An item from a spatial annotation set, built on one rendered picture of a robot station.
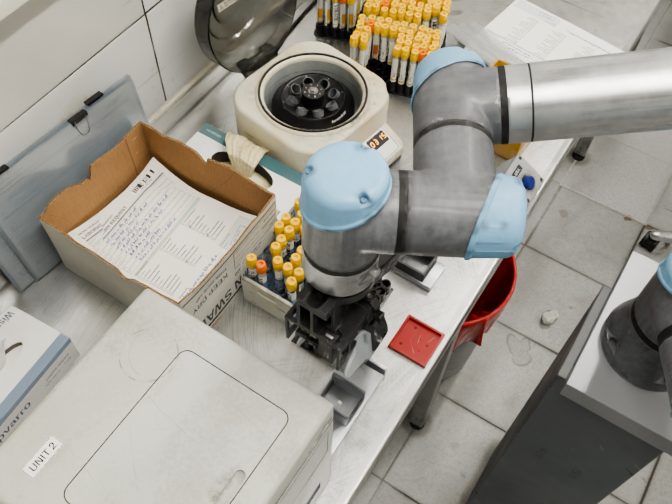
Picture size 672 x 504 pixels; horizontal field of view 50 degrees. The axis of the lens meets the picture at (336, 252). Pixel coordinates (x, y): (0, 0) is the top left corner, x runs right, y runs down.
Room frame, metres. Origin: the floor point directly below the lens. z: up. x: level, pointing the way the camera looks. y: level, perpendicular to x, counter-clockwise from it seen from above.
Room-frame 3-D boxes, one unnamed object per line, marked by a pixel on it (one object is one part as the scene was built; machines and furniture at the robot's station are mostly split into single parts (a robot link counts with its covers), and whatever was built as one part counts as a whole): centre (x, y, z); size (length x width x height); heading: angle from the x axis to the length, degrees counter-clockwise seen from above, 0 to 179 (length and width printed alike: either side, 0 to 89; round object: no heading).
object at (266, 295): (0.65, 0.05, 0.91); 0.20 x 0.10 x 0.07; 149
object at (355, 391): (0.38, 0.00, 0.92); 0.21 x 0.07 x 0.05; 149
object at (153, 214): (0.67, 0.28, 0.95); 0.29 x 0.25 x 0.15; 59
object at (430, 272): (0.66, -0.14, 0.89); 0.09 x 0.05 x 0.04; 58
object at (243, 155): (0.82, 0.17, 0.92); 0.24 x 0.12 x 0.10; 59
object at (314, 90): (0.96, 0.05, 0.97); 0.15 x 0.15 x 0.07
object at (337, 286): (0.38, -0.01, 1.34); 0.08 x 0.08 x 0.05
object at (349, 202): (0.38, -0.01, 1.42); 0.09 x 0.08 x 0.11; 89
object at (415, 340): (0.52, -0.14, 0.88); 0.07 x 0.07 x 0.01; 59
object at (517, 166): (0.84, -0.30, 0.92); 0.13 x 0.07 x 0.08; 59
